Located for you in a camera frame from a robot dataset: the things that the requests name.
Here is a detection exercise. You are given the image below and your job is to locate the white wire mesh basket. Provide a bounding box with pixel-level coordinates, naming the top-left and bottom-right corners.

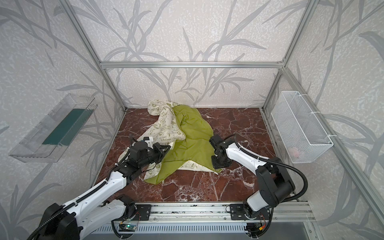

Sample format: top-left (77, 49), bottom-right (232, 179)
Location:
top-left (271, 91), bottom-right (334, 164)

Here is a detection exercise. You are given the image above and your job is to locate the pink object in basket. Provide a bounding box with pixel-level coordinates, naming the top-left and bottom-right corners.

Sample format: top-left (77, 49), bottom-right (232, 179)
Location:
top-left (289, 147), bottom-right (302, 160)

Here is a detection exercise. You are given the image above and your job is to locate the clear plastic wall tray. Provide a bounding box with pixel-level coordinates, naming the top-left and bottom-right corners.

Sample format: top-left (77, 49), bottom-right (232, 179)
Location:
top-left (9, 94), bottom-right (98, 163)

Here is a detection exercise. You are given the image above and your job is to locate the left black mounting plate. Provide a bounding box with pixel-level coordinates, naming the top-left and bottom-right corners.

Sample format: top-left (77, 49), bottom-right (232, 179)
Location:
top-left (125, 204), bottom-right (152, 221)

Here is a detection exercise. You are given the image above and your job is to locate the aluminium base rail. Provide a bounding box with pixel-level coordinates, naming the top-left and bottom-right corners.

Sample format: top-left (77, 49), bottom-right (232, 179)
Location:
top-left (61, 201), bottom-right (316, 224)

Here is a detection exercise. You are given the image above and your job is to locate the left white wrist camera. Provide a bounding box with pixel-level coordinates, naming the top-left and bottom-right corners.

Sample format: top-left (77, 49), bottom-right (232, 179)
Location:
top-left (143, 137), bottom-right (154, 148)

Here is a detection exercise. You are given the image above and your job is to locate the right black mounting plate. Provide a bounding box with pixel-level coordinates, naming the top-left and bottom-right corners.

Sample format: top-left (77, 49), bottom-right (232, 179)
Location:
top-left (229, 204), bottom-right (272, 221)

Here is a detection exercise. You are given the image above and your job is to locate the aluminium frame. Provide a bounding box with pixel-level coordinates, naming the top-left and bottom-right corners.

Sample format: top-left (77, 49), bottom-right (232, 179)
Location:
top-left (59, 1), bottom-right (384, 224)

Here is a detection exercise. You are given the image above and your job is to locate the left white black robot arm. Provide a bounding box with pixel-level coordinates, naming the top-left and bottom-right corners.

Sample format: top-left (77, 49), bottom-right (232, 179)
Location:
top-left (28, 137), bottom-right (173, 240)

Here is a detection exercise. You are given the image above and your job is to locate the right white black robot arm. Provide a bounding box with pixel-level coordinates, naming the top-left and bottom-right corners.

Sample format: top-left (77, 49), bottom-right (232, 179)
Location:
top-left (209, 135), bottom-right (296, 216)

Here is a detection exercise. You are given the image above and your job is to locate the white green printed jacket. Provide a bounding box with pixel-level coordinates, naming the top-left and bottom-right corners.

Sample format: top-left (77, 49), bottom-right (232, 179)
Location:
top-left (139, 100), bottom-right (216, 185)

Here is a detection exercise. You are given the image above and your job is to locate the left black corrugated cable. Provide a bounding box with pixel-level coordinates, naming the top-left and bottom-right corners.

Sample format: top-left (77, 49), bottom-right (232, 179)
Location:
top-left (26, 135), bottom-right (136, 240)

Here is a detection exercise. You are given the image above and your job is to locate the black mounting plate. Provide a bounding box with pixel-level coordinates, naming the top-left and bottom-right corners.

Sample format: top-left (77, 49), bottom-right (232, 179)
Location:
top-left (125, 204), bottom-right (152, 221)
top-left (229, 204), bottom-right (272, 221)

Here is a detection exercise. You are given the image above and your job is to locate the green circuit board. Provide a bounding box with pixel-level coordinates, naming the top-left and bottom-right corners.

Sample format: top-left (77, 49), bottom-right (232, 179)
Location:
top-left (118, 222), bottom-right (139, 233)

